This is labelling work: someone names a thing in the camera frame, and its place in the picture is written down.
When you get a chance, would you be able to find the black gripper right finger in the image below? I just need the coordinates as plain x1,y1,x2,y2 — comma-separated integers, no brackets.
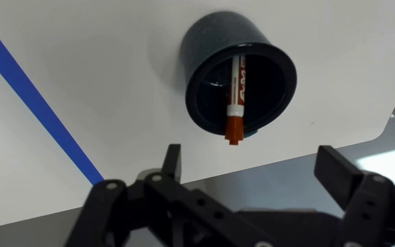
315,145,395,247

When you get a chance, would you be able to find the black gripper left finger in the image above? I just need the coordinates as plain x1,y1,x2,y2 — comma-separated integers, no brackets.
65,145,272,247

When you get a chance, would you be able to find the red white dry-erase marker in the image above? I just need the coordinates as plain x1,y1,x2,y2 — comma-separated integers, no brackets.
224,54,247,147

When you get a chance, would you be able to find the dark green speckled cup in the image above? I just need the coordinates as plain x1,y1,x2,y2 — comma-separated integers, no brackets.
182,12,298,138

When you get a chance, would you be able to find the long blue tape strip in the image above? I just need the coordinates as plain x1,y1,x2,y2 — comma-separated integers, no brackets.
0,12,106,187

